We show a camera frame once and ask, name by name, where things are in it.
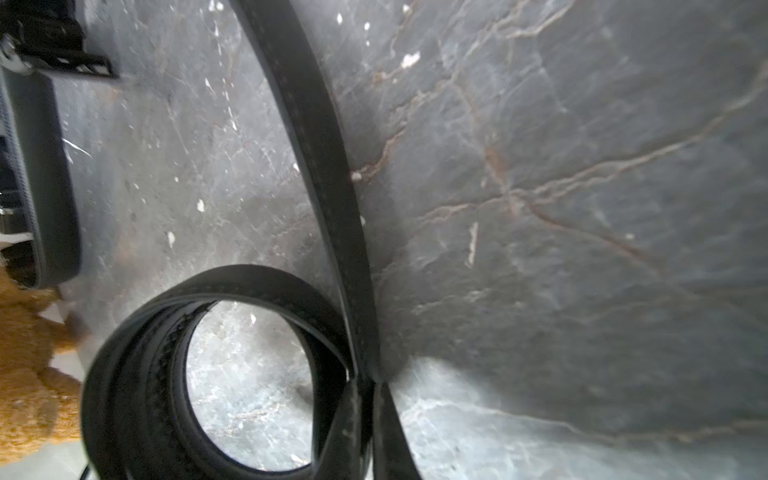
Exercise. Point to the long black leather belt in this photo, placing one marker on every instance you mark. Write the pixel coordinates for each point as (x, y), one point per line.
(136, 415)

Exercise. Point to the curled black belt with buckle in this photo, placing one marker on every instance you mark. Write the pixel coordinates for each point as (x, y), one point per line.
(39, 39)

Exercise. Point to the brown teddy bear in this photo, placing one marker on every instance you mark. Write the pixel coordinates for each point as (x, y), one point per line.
(40, 404)

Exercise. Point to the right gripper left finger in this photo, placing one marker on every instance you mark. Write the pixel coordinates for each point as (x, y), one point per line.
(342, 455)

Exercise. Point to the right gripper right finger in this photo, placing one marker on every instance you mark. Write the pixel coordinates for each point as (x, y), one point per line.
(392, 458)

